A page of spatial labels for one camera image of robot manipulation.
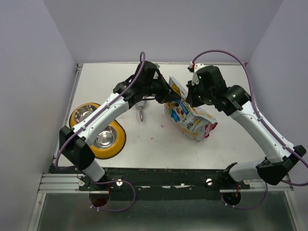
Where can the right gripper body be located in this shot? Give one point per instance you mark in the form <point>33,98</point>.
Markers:
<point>202,96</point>

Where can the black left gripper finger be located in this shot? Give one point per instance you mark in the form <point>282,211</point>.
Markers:
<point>176,91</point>
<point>161,99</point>

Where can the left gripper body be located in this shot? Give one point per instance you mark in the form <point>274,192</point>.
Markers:
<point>156,88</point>

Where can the pet food bag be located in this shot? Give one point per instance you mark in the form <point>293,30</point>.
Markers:
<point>194,122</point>

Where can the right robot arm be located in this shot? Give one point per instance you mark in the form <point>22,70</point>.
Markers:
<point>280,154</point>

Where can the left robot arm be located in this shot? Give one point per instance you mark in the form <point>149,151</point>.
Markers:
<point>75,142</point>

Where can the metal food scoop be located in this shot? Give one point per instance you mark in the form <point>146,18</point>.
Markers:
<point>140,106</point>

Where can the yellow double pet bowl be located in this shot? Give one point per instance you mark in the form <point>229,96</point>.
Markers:
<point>110,141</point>

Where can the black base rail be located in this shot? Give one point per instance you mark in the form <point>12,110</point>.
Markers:
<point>156,184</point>

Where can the aluminium frame rail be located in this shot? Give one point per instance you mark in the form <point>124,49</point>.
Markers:
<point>66,183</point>

